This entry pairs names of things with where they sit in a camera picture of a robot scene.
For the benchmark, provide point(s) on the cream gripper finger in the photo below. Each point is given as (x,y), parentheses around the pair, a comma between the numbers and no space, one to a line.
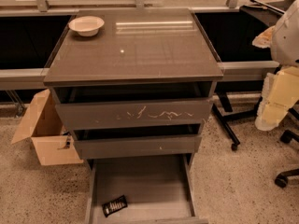
(263,40)
(280,93)

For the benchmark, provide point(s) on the black rxbar chocolate wrapper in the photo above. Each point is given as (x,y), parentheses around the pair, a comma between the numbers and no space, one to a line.
(114,206)

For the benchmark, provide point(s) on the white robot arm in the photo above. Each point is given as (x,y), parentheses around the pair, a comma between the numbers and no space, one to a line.
(285,38)

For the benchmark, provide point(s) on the grey top drawer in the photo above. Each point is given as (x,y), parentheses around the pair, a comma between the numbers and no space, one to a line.
(108,115)

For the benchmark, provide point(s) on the grey drawer cabinet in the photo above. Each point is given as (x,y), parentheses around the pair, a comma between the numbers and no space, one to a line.
(139,55)

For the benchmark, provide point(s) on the grey open bottom drawer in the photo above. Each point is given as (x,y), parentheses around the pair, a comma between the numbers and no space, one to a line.
(157,189)

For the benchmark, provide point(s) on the grey middle drawer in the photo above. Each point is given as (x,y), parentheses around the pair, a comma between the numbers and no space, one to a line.
(137,147)

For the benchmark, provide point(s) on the white bowl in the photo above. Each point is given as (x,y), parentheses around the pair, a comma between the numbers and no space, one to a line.
(86,26)

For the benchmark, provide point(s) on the open cardboard box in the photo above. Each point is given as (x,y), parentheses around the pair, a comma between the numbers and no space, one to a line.
(41,123)

